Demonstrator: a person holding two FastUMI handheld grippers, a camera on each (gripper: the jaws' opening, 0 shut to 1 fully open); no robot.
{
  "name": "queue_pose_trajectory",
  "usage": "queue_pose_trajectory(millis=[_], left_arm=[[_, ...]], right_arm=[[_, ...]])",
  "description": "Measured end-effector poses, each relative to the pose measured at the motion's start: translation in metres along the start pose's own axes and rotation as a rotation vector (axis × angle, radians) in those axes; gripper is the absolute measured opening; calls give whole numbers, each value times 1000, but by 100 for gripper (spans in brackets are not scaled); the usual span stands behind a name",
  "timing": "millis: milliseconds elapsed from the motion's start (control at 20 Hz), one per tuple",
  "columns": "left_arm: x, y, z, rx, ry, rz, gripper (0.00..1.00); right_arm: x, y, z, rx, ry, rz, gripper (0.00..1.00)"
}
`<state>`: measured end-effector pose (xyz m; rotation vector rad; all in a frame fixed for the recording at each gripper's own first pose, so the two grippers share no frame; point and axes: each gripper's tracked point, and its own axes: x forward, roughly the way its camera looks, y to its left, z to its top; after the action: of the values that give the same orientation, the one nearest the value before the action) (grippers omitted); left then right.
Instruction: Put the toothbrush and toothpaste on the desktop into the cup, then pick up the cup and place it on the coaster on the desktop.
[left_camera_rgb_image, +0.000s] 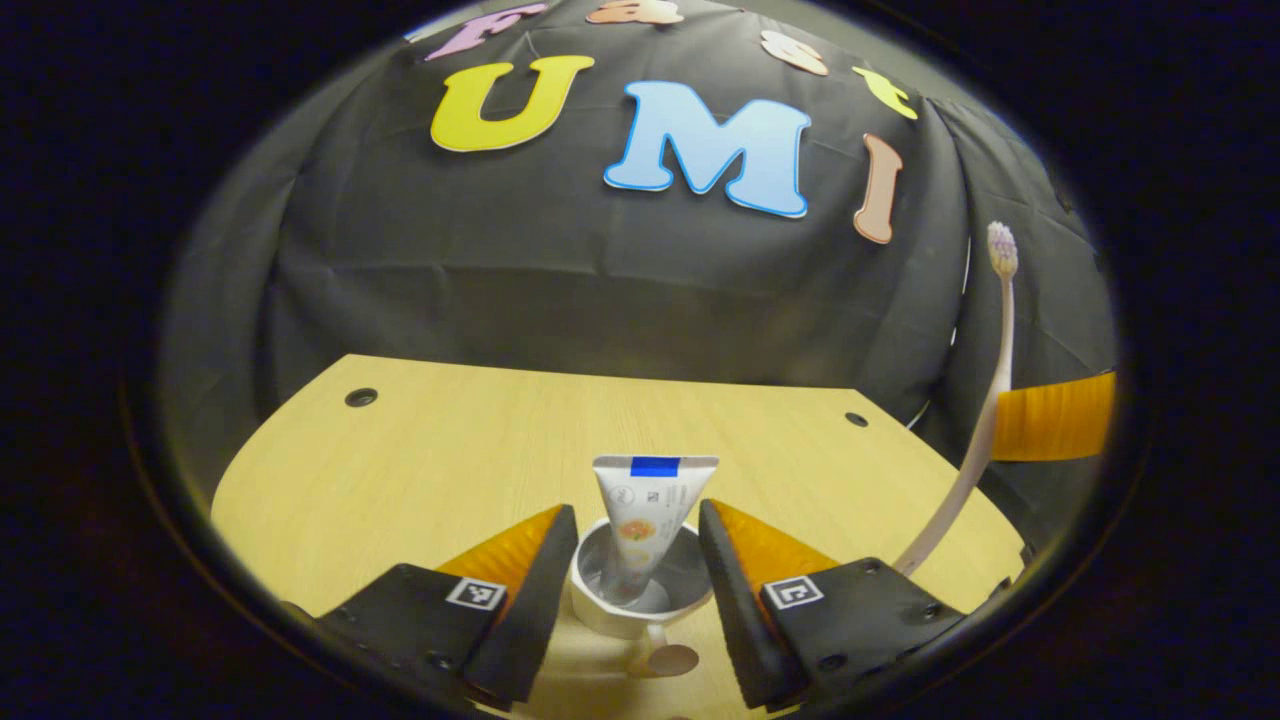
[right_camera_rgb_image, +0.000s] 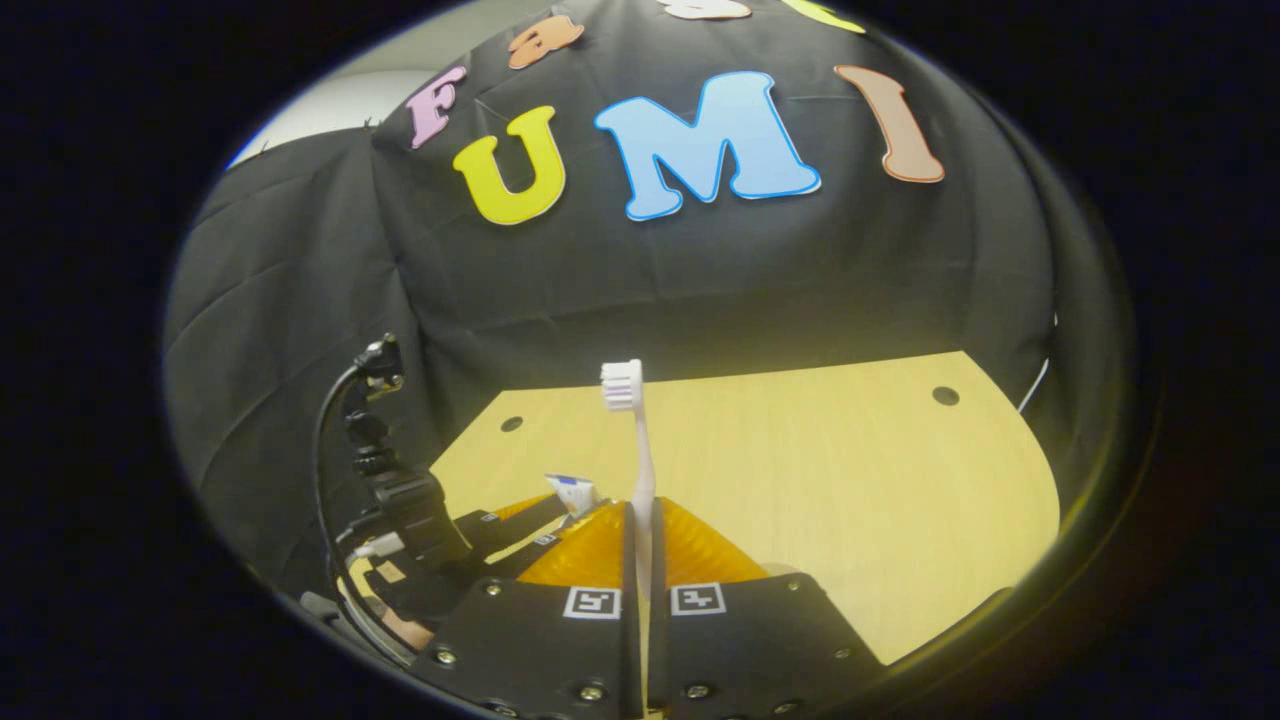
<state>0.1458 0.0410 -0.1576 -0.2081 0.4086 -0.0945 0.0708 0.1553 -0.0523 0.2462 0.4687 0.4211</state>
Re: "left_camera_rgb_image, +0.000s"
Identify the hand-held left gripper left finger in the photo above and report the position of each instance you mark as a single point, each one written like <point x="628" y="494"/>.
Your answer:
<point x="530" y="610"/>

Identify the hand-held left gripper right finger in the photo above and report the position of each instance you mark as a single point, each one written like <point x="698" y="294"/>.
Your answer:
<point x="740" y="610"/>

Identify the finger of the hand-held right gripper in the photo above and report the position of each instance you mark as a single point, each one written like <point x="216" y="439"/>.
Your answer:
<point x="1060" y="418"/>

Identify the white cup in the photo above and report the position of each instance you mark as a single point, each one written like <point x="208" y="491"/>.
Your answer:
<point x="605" y="615"/>

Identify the white toothbrush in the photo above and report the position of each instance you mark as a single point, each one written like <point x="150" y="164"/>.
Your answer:
<point x="985" y="430"/>

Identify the white toothpaste tube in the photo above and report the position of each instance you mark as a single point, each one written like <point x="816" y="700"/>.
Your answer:
<point x="645" y="500"/>

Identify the wooden desktop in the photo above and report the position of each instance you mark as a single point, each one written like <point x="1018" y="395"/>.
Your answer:
<point x="420" y="460"/>

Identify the black backdrop cloth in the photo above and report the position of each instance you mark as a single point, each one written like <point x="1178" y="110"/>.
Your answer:
<point x="600" y="290"/>

